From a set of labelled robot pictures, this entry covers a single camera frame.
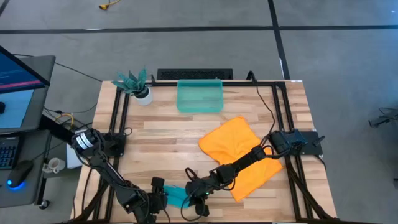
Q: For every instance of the black keyboard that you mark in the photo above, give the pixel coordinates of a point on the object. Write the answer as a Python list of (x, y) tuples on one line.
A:
[(7, 153)]

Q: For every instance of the white box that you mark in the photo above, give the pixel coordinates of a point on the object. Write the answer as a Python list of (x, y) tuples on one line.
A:
[(72, 158)]

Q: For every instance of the black floor stand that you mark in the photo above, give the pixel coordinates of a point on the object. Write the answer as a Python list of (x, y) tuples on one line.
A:
[(384, 118)]

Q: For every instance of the teal microfiber towel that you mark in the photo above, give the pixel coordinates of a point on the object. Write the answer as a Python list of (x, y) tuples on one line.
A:
[(175, 197)]

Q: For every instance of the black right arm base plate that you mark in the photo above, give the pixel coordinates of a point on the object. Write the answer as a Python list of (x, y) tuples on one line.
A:
[(312, 148)]

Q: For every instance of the black mouse with blue light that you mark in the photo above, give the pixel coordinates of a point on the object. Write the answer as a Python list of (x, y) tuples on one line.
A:
[(19, 174)]

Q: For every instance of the orange microfiber towel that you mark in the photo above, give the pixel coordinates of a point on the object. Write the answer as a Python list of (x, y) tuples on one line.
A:
[(233, 140)]

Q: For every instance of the black aluminium table frame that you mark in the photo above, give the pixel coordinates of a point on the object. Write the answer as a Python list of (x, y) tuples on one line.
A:
[(121, 112)]

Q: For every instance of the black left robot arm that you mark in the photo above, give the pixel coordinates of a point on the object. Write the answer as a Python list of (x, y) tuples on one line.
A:
[(109, 172)]

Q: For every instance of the grey side table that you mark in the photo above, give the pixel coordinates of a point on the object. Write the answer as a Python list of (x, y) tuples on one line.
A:
[(31, 196)]

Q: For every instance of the black caster wheel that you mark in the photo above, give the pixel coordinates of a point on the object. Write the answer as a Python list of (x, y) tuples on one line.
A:
[(44, 204)]

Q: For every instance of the white mug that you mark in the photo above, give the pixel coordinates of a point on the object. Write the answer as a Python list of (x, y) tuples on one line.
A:
[(55, 165)]

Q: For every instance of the black floor vent grille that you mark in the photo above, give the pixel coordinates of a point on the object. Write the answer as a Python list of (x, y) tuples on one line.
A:
[(194, 74)]

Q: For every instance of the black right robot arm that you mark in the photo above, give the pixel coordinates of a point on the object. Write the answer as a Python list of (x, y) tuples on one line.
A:
[(245, 158)]

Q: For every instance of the green artificial snake plant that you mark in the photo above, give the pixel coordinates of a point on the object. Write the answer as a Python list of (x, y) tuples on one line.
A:
[(133, 82)]

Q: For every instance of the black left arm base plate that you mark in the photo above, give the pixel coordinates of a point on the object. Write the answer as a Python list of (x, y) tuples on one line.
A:
[(118, 146)]

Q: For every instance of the computer monitor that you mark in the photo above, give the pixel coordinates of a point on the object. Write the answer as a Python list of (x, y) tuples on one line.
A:
[(34, 102)]

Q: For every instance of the blue-screen monitor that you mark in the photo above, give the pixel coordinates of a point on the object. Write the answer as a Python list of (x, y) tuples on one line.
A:
[(17, 74)]

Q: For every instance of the white plant pot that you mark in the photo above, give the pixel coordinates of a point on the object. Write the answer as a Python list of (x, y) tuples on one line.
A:
[(145, 99)]

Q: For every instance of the teal translucent plastic basket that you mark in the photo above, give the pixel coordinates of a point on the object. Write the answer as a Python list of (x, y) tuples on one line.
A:
[(199, 96)]

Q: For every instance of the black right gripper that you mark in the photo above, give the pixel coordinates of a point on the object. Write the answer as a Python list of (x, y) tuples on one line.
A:
[(202, 189)]

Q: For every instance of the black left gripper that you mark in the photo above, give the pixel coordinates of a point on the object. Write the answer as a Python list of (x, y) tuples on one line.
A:
[(158, 202)]

